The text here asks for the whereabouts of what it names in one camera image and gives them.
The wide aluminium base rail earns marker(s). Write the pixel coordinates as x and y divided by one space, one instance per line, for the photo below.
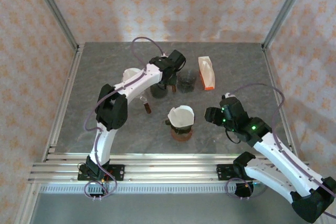
168 169

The grey metal panel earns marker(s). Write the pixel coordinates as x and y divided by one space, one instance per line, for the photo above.
168 208

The orange coffee filter box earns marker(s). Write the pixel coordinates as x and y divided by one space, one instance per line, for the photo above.
207 77

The dark green dripper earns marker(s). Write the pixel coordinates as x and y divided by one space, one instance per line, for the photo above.
181 130

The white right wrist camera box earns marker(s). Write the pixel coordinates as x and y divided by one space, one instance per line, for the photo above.
227 95

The dark grey translucent dripper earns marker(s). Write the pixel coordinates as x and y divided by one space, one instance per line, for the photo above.
187 82

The aluminium table side rail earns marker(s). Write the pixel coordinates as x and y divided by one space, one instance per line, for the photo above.
73 72
271 72

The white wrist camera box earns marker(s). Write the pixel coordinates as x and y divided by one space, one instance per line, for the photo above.
227 95
164 55

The clear glass dripper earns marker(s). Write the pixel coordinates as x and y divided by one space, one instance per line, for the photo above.
125 81

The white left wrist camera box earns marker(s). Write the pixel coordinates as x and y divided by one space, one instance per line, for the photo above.
164 55

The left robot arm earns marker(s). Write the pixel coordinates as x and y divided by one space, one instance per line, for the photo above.
105 140

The orange patterned white curtain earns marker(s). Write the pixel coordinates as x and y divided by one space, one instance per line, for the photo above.
168 3

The aluminium frame post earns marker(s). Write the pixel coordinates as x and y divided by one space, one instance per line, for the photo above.
288 6
53 6

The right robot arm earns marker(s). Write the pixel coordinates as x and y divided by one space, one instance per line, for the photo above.
278 161

